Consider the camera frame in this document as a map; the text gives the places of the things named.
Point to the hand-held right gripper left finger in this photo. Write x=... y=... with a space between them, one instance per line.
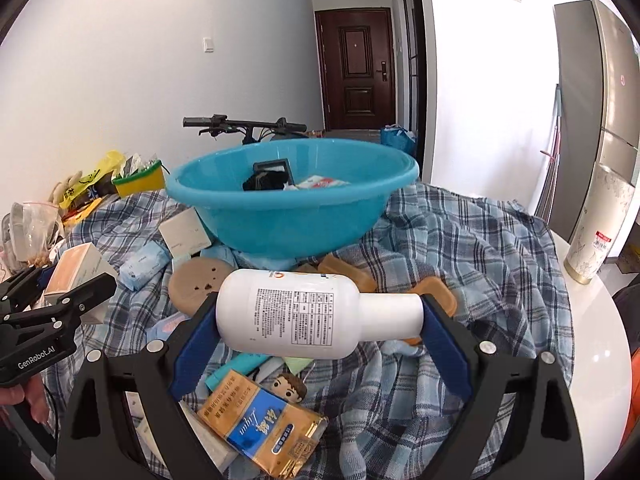
x=195 y=350

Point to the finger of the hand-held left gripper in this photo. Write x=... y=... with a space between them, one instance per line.
x=44 y=274
x=85 y=292

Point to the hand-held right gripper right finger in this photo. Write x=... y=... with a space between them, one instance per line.
x=447 y=350

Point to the orange white box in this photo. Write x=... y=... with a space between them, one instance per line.
x=70 y=265

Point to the white plastic bottle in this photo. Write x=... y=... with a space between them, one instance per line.
x=290 y=315

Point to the blue plastic basin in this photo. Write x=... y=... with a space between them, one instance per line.
x=275 y=225

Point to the black square frame box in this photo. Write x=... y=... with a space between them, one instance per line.
x=270 y=177

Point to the red white cigarette box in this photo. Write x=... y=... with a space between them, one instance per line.
x=322 y=182

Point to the person's left hand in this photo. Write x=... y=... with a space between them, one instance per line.
x=35 y=395

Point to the clear bag of nuts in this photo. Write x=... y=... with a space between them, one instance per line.
x=30 y=232

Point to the teal packet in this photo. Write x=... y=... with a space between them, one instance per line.
x=240 y=367

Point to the brown plastic piece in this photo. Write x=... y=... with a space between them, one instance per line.
x=440 y=295
x=345 y=272

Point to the round brown disc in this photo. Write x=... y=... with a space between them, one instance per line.
x=192 y=285

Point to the light blue tissue pack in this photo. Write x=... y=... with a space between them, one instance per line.
x=145 y=266

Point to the beige plush toy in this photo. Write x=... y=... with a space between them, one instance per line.
x=67 y=187

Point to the blue plaid cloth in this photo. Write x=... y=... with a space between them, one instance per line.
x=475 y=260

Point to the small doll figure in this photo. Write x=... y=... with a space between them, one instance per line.
x=285 y=387

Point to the white flat box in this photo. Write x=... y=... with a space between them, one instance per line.
x=210 y=447

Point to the gold blue packet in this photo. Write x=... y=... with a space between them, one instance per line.
x=260 y=425

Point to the yellow plastic bag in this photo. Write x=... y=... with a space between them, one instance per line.
x=92 y=180

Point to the light green card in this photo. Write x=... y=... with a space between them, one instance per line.
x=300 y=365

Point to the white square box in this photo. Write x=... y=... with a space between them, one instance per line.
x=185 y=234

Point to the yellow bin with green rim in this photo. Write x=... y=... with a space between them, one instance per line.
x=137 y=182

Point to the white floral tin can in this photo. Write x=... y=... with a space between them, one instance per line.
x=597 y=230

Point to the blue woven bag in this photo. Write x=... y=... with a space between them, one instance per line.
x=397 y=140

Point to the black electric bicycle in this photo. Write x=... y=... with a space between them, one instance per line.
x=235 y=123

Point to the black framed glass door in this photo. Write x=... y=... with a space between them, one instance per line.
x=422 y=85

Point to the brown entrance door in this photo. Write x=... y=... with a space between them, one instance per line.
x=355 y=70

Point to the silver refrigerator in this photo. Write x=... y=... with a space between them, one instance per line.
x=615 y=85

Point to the white light switch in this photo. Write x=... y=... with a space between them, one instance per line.
x=208 y=44

